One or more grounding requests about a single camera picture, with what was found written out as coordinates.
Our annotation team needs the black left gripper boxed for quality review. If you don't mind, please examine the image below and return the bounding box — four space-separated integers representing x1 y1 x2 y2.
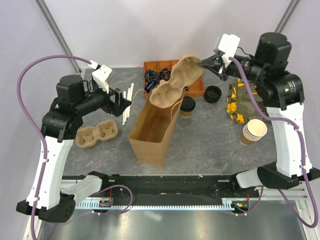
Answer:
75 80 132 117

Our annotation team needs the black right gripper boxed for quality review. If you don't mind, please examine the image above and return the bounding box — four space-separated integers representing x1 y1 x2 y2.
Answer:
199 52 268 83

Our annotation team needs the cardboard cup carrier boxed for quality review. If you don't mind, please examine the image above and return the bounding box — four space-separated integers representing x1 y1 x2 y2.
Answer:
149 54 205 109
75 120 119 149

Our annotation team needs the brown paper bag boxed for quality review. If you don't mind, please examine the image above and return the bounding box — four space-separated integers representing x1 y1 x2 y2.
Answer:
128 93 184 168

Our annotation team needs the black plastic cup lid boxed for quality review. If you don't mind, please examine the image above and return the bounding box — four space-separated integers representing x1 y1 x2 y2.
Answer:
180 96 196 112

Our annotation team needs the brown paper coffee cup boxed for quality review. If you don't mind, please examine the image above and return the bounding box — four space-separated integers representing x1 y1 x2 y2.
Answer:
179 110 192 118

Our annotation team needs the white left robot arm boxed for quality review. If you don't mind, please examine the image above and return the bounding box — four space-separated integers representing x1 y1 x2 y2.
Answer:
16 75 131 223

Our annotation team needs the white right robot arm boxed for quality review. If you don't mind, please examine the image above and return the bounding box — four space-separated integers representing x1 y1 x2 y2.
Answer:
199 32 320 197

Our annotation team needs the orange compartment tray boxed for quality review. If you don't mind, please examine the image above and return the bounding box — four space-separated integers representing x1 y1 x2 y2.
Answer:
143 60 205 98

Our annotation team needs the stack of black lids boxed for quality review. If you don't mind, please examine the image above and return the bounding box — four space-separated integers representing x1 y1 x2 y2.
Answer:
204 85 222 104

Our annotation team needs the blue striped cup sleeve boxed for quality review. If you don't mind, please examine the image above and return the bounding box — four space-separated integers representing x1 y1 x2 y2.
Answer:
144 79 160 93

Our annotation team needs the dark patterned cup sleeve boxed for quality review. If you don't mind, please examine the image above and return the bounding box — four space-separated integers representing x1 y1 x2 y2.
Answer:
144 69 158 82

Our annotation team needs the camouflage cloth bag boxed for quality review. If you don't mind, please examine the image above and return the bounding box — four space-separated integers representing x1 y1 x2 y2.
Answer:
225 78 265 124

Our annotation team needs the brown black cup sleeve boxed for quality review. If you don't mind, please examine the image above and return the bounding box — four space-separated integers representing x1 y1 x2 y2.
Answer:
159 68 171 81

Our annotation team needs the stack of paper cups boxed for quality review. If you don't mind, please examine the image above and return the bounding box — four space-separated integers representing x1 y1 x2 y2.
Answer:
239 119 268 146

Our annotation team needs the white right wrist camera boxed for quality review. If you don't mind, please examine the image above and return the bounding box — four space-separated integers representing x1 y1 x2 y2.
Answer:
214 33 241 67

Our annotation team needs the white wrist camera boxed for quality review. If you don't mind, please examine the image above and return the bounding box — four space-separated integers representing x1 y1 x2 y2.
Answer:
214 33 241 67
88 60 113 94

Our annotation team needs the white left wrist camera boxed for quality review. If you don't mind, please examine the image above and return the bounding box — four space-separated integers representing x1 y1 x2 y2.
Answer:
88 60 113 94

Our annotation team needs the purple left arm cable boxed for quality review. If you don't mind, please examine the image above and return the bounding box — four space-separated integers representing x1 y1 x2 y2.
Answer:
18 54 95 240

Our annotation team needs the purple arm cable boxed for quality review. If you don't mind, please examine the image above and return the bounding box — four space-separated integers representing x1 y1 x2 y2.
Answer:
18 54 95 240
229 56 318 228

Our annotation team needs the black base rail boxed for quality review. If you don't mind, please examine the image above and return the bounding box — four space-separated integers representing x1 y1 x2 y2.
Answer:
89 171 259 207

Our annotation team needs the slotted cable duct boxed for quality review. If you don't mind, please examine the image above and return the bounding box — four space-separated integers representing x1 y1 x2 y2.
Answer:
75 199 244 211

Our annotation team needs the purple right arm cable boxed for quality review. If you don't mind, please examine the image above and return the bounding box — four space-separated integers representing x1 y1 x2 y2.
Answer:
229 56 318 228

